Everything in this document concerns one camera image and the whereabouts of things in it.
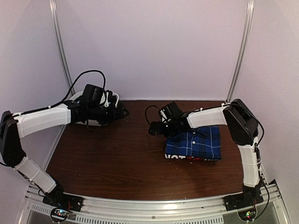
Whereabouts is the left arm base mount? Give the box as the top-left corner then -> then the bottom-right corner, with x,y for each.
43,191 -> 84,212

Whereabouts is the white plastic bin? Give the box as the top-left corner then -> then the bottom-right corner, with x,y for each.
70,91 -> 120,126

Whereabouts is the aluminium frame post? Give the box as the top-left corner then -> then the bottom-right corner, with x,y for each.
49,0 -> 71,87
226,0 -> 255,102

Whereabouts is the right circuit board with leds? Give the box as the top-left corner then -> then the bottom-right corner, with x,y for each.
238,208 -> 257,222

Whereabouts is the right aluminium frame post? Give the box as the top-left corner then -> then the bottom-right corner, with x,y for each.
226,0 -> 255,102

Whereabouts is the red black plaid shirt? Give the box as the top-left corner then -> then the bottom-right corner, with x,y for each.
164,153 -> 219,162

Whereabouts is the blue plaid long sleeve shirt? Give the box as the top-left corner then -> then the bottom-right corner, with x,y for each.
164,126 -> 221,160

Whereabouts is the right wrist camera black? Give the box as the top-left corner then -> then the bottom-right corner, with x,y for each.
159,101 -> 183,121

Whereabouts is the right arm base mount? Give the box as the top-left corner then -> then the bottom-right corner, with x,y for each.
223,192 -> 263,211

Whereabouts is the left circuit board with leds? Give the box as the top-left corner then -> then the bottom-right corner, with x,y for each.
50,208 -> 70,223

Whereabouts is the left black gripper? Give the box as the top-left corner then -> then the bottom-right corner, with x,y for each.
88,102 -> 129,126

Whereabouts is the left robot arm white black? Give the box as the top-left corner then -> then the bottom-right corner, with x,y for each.
0,100 -> 129,207

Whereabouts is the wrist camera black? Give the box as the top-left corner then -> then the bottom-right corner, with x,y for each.
159,101 -> 183,121
79,84 -> 119,107

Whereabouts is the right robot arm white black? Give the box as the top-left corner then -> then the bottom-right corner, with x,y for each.
148,99 -> 262,206

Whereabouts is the circuit board with leds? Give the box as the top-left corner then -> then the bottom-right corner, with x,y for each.
50,208 -> 70,223
238,208 -> 257,222

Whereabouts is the aluminium front rail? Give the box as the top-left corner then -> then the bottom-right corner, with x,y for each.
16,184 -> 291,224

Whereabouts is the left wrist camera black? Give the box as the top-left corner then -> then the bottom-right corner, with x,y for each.
79,84 -> 119,107

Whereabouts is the left aluminium frame post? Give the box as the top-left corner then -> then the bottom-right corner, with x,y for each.
49,0 -> 71,87

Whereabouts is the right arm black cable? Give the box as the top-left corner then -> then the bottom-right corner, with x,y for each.
144,105 -> 164,126

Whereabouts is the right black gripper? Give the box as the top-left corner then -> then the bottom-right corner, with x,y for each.
150,119 -> 178,136

